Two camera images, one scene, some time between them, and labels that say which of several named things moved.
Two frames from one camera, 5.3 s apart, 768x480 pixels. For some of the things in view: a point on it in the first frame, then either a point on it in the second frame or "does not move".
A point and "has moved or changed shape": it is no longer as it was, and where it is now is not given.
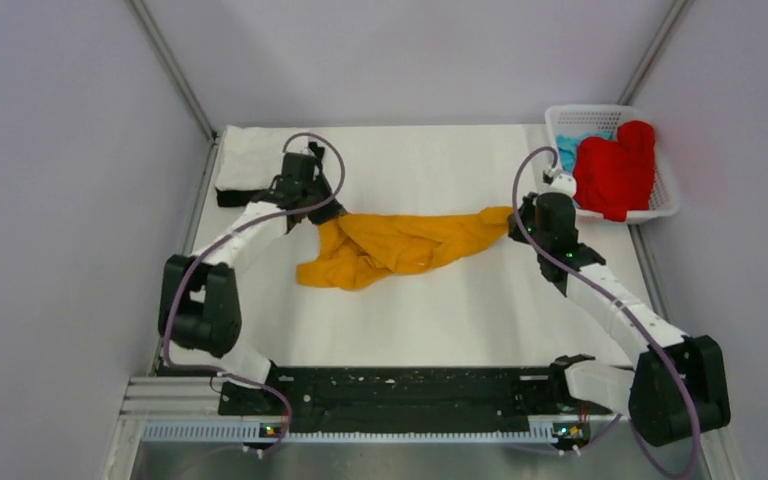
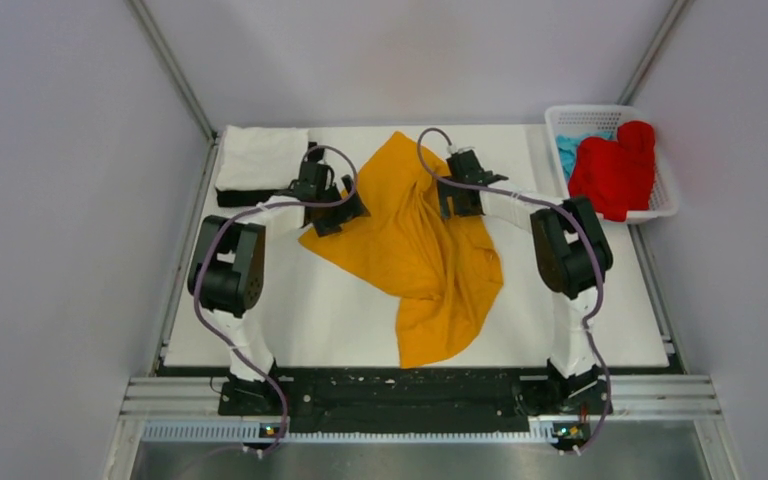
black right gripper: [529, 205] to [447, 189]
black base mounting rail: [407, 393] does not move
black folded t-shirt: [231, 197] does not move
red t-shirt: [614, 177] does not move
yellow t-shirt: [356, 248] has moved or changed shape
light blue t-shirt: [568, 146] does not move
